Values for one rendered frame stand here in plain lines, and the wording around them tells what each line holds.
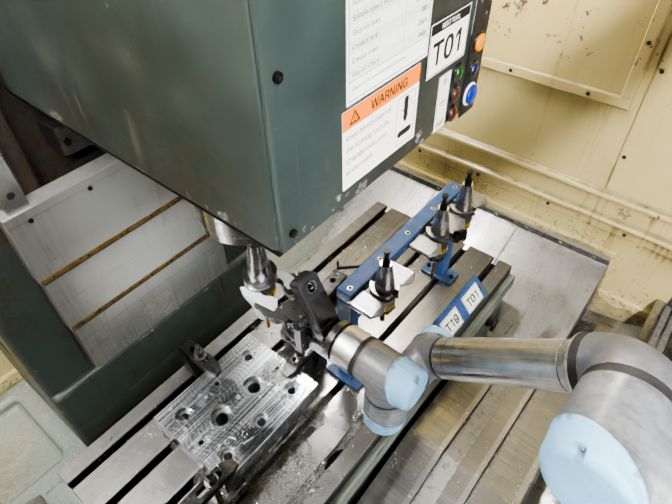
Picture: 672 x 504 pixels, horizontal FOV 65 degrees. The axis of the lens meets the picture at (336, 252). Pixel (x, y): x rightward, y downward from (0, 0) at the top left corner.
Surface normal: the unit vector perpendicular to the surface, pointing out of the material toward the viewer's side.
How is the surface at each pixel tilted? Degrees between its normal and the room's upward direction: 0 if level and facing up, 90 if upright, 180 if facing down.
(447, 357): 58
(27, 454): 0
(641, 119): 90
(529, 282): 24
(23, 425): 0
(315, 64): 90
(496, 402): 8
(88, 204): 90
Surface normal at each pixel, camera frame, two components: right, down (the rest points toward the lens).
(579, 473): -0.74, 0.45
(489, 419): 0.07, -0.78
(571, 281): -0.27, -0.42
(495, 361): -0.82, -0.19
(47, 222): 0.78, 0.43
